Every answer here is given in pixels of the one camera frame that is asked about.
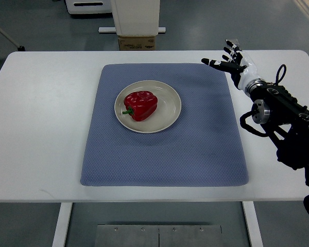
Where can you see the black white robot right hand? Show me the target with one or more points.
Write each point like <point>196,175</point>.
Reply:
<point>240,66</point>

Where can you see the red bell pepper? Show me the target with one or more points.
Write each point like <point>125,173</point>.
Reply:
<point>140,105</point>

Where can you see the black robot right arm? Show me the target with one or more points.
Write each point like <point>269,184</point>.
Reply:
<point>276,114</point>

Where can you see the cream round plate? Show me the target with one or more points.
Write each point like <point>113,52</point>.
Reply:
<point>167,112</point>

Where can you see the blue textured mat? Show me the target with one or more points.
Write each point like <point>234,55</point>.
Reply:
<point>202,148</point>

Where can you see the brown cardboard box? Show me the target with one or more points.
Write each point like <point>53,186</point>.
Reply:
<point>136,43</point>

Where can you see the white table right leg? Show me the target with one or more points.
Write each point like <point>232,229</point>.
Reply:
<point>252,224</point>

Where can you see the white table leg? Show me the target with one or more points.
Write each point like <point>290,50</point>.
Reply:
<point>252,224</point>
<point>62,225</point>

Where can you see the white machine base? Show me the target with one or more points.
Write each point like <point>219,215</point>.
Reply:
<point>88,6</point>

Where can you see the white table left leg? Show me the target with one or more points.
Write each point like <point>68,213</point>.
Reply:
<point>62,225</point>

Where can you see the white pedestal column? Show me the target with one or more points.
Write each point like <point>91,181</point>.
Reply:
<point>136,18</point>

